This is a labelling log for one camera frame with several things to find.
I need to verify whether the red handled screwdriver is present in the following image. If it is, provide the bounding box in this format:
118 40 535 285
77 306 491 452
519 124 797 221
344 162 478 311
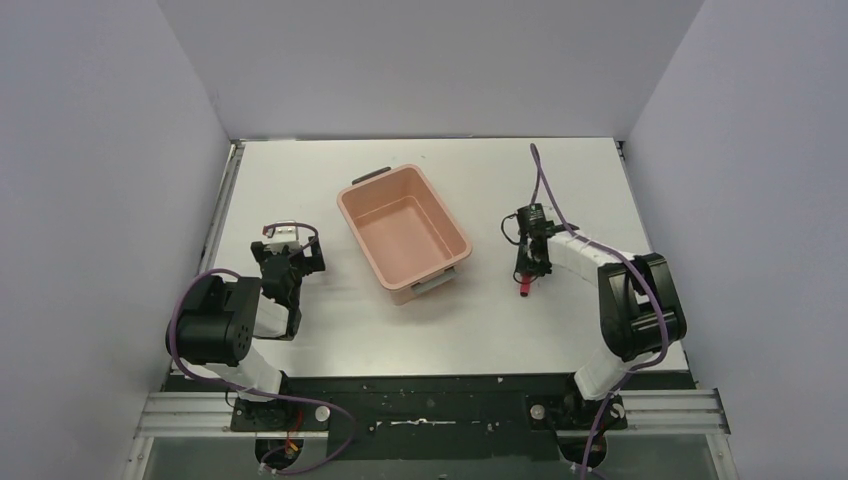
519 275 533 298

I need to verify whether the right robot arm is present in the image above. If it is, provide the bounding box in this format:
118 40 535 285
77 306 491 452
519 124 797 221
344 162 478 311
510 203 687 430

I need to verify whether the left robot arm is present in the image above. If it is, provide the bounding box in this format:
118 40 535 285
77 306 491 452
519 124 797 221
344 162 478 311
165 235 326 402

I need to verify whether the pink plastic bin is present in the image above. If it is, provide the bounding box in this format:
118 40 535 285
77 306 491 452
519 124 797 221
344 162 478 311
337 164 473 305

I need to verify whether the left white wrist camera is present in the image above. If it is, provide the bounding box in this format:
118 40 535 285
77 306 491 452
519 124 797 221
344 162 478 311
263 222 300 253

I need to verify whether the aluminium left side rail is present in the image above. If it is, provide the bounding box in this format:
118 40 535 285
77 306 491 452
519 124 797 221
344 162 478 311
198 140 245 273

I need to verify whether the aluminium rail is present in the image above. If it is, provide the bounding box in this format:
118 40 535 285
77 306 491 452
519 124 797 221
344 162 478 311
135 390 730 440
198 140 245 273

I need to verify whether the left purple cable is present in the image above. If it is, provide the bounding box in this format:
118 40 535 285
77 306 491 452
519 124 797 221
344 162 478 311
168 222 358 477

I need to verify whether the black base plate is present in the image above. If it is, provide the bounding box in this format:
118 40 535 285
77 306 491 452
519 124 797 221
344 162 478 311
141 372 695 471

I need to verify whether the aluminium front rail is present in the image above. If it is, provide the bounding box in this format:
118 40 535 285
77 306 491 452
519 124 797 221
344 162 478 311
135 390 730 440

